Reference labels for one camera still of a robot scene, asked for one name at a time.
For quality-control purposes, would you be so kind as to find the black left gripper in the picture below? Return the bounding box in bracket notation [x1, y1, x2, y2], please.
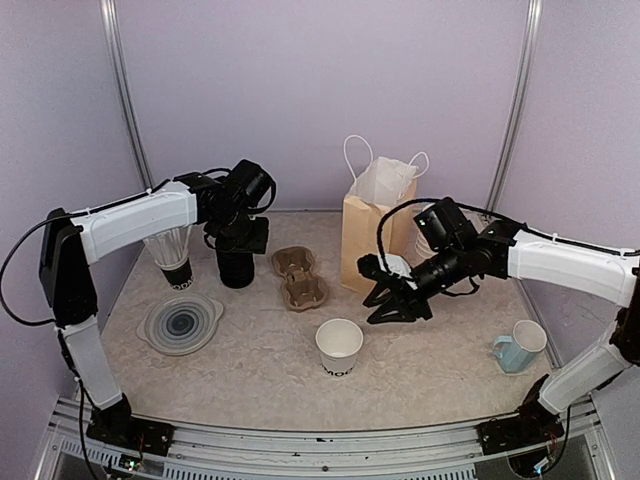
[211, 206, 270, 253]

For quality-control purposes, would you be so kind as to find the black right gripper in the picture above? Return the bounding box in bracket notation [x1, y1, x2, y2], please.
[365, 242, 468, 324]

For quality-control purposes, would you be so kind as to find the white paper coffee cup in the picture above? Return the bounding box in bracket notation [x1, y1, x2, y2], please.
[315, 318, 364, 378]

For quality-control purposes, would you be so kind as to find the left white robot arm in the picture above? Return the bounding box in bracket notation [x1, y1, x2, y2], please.
[39, 159, 277, 445]

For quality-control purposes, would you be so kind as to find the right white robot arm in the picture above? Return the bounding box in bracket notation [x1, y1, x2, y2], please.
[357, 197, 639, 444]

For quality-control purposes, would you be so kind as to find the brown paper takeout bag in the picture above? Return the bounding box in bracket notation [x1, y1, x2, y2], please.
[340, 144, 430, 295]

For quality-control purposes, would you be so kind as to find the stack of white paper cups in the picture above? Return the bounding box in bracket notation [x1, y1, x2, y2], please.
[414, 227, 435, 259]

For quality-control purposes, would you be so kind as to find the stack of black cup lids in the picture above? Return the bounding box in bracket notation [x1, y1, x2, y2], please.
[216, 250, 255, 289]

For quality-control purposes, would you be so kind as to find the black cup holding straws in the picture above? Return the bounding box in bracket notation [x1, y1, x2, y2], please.
[160, 257, 194, 291]

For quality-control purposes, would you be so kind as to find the brown cardboard cup carrier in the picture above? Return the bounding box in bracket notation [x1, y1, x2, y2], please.
[271, 246, 329, 312]

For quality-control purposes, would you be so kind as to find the light blue mug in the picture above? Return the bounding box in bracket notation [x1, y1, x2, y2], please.
[492, 320, 547, 374]

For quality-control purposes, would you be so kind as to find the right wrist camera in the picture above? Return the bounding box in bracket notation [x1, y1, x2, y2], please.
[357, 254, 414, 282]

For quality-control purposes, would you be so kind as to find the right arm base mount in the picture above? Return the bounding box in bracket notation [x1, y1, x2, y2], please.
[476, 390, 565, 455]

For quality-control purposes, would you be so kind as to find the left aluminium corner post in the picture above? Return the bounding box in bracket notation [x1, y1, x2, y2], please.
[100, 0, 154, 189]

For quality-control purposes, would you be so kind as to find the aluminium corner post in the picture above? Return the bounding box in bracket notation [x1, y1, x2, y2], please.
[485, 0, 543, 211]
[100, 0, 154, 189]

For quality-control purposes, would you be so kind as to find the aluminium front frame rail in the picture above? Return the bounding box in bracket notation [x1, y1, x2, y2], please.
[29, 394, 616, 480]

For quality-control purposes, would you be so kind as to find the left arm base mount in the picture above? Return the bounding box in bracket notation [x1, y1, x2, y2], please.
[87, 394, 175, 457]

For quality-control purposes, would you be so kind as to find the right aluminium corner post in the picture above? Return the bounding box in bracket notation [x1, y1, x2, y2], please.
[485, 0, 543, 211]

